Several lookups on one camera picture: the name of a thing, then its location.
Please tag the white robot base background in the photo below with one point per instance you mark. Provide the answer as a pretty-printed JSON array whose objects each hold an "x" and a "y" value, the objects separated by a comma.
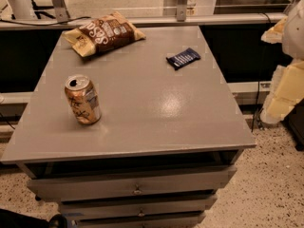
[{"x": 22, "y": 9}]

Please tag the orange soda can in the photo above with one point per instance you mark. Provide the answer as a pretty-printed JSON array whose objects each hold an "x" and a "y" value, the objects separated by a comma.
[{"x": 83, "y": 99}]

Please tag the bottom drawer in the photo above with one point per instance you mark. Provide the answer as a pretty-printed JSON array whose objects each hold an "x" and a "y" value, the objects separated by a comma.
[{"x": 174, "y": 220}]

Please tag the blue snack bar wrapper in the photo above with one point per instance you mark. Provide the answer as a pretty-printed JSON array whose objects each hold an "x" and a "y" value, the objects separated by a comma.
[{"x": 183, "y": 59}]

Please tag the black object bottom left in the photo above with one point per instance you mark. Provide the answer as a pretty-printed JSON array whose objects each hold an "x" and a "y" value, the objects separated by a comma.
[{"x": 10, "y": 219}]

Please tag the middle drawer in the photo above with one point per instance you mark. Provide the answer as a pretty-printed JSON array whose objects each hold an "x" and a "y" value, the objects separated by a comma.
[{"x": 138, "y": 207}]

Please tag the top drawer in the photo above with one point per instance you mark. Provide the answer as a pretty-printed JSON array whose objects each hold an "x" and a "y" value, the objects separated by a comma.
[{"x": 132, "y": 184}]

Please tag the drawer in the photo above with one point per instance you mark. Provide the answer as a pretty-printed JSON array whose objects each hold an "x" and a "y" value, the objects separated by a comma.
[
  {"x": 132, "y": 184},
  {"x": 138, "y": 207},
  {"x": 174, "y": 220}
]

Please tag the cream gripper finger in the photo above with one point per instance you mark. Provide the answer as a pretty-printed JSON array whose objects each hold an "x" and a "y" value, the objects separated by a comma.
[
  {"x": 274, "y": 34},
  {"x": 286, "y": 91}
]

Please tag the grey drawer cabinet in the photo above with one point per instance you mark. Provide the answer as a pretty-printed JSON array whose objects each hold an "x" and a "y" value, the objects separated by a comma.
[{"x": 153, "y": 116}]

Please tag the brown chip bag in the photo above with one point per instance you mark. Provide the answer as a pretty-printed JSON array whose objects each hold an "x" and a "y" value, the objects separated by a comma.
[{"x": 103, "y": 34}]

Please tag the metal guard rail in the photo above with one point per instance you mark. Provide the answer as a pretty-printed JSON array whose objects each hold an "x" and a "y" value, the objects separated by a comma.
[{"x": 150, "y": 22}]

